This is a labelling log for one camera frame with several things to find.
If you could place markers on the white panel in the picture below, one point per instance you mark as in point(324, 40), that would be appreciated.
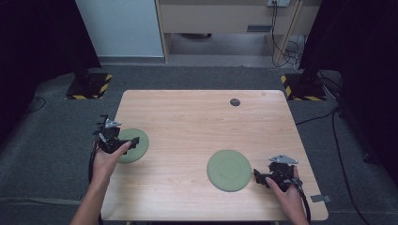
point(120, 28)

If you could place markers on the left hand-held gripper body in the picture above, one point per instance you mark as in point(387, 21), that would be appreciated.
point(109, 137)

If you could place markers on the dark round table grommet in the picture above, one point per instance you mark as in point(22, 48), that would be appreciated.
point(235, 102)

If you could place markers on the person's left hand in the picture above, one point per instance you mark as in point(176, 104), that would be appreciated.
point(108, 161)

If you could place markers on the wall power socket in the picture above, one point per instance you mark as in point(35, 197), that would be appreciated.
point(278, 2)

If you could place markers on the black curtain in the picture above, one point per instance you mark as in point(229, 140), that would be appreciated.
point(359, 62)
point(34, 56)

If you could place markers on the grey tape strip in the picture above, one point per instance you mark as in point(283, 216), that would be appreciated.
point(320, 198)

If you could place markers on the black stand with striped base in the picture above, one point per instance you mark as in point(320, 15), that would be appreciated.
point(303, 86)
point(89, 84)

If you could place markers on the light wooden desk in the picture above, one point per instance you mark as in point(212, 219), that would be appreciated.
point(219, 18)

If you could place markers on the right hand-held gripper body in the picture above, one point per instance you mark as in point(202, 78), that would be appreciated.
point(283, 172)

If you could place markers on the small green plate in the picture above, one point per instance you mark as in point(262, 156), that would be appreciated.
point(137, 146)

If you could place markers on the large green plate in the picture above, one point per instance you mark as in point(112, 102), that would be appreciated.
point(229, 170)

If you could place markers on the person's right hand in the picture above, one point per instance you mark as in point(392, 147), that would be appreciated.
point(286, 198)

